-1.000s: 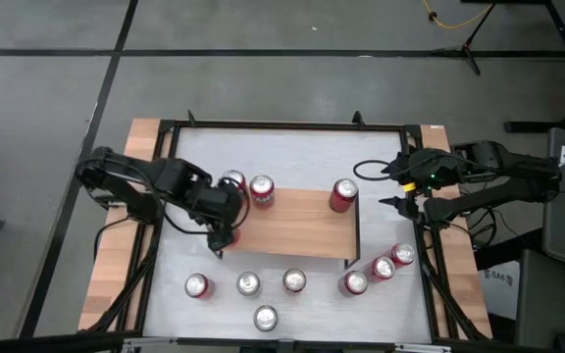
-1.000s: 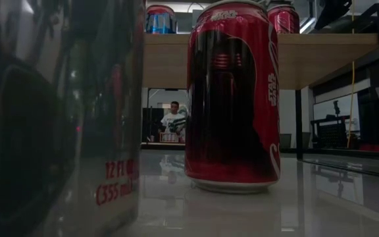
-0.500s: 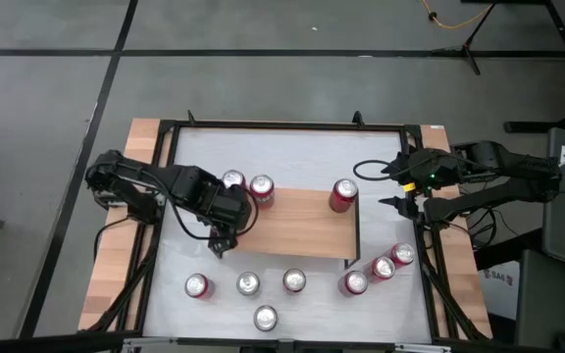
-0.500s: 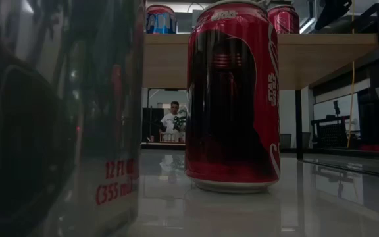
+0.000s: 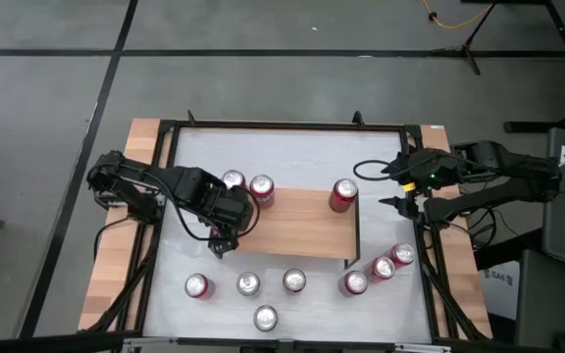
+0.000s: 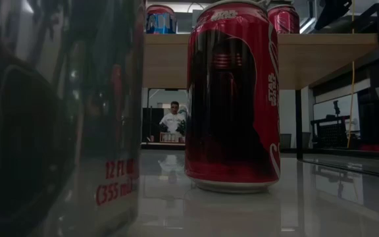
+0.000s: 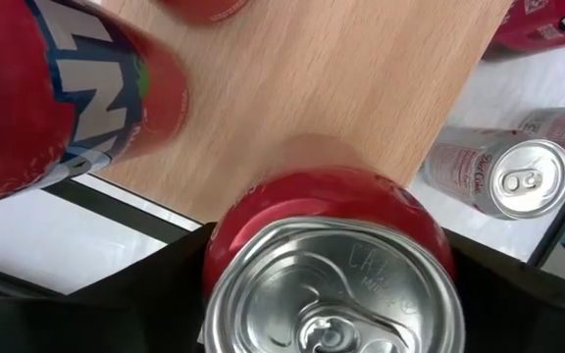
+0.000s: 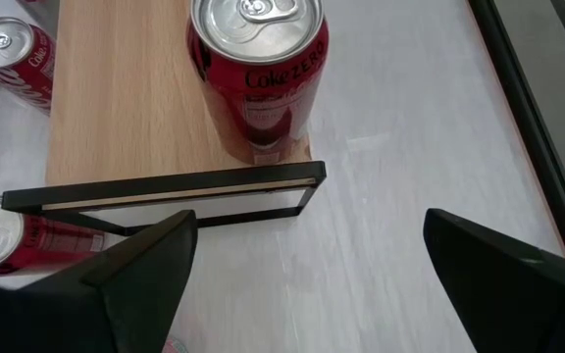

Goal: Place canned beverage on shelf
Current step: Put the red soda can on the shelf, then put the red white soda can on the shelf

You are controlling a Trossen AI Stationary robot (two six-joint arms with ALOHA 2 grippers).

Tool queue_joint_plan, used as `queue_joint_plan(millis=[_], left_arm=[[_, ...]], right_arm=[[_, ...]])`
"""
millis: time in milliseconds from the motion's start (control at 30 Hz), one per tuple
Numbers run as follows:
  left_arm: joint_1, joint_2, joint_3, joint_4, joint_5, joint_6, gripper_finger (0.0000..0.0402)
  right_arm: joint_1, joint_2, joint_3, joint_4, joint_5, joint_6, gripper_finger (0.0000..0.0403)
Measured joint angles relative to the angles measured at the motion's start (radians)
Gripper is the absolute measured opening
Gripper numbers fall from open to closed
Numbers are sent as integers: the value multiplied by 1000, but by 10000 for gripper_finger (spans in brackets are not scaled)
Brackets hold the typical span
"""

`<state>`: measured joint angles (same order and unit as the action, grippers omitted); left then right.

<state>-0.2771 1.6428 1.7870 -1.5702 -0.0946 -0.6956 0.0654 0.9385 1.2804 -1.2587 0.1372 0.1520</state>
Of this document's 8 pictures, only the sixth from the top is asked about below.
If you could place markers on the red Coke Zero can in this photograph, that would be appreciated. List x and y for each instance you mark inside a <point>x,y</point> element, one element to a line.
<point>285,19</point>

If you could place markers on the wooden shelf with black frame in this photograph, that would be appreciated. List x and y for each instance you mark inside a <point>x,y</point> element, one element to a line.
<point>324,59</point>

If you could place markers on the orange rack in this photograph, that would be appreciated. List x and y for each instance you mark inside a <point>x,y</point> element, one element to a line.
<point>169,137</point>

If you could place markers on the person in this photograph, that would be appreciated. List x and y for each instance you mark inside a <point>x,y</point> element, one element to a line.
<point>173,120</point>

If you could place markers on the red Fanta can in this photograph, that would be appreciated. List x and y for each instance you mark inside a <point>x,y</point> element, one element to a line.
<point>161,19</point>

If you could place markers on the red Star Wars Coke can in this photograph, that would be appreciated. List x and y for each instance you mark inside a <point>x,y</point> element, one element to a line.
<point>232,98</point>

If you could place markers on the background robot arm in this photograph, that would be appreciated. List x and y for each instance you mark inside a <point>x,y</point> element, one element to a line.
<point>181,128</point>

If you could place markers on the red object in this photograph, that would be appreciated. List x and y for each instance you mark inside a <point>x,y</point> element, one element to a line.
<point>373,147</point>

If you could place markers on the black pegboard cart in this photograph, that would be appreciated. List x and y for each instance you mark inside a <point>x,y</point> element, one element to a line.
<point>331,135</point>

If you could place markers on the grey chair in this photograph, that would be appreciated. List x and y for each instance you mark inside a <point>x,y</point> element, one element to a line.
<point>285,141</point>
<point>307,140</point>

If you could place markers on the whiteboard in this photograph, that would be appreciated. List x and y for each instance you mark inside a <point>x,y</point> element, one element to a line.
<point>324,108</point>

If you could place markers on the black panel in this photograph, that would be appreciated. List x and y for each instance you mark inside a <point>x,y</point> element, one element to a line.
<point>151,125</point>

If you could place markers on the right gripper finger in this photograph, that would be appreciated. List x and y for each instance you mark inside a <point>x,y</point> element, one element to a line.
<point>334,8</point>

